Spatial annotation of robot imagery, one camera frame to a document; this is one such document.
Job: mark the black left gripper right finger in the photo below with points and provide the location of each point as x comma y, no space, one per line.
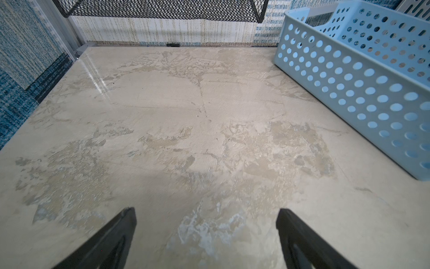
303,248

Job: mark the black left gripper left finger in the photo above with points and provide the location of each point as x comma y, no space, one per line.
106,249

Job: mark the light blue perforated basket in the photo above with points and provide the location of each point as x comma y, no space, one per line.
371,66

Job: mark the black wire mesh shelf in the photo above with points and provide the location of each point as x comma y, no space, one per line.
213,10

